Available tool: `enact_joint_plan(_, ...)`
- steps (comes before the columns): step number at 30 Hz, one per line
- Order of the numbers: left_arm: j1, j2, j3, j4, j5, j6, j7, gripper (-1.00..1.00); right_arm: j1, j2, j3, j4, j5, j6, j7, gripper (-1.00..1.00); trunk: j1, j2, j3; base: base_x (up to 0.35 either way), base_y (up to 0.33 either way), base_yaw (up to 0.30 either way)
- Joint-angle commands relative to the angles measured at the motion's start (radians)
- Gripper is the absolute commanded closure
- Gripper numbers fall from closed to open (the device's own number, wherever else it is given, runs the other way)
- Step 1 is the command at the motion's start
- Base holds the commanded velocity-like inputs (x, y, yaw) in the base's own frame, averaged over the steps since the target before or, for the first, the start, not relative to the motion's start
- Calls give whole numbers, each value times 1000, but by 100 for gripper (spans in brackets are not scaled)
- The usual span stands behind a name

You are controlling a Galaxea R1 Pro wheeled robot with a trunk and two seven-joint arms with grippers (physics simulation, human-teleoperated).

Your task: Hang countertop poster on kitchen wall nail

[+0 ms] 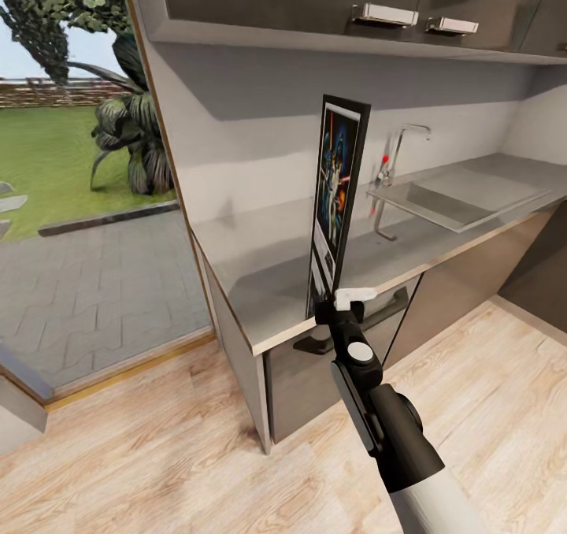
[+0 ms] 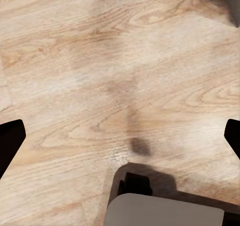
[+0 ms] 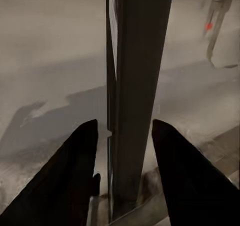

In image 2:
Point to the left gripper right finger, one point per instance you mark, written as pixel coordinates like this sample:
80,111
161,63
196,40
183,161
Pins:
232,135

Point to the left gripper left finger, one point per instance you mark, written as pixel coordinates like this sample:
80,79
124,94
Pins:
12,135

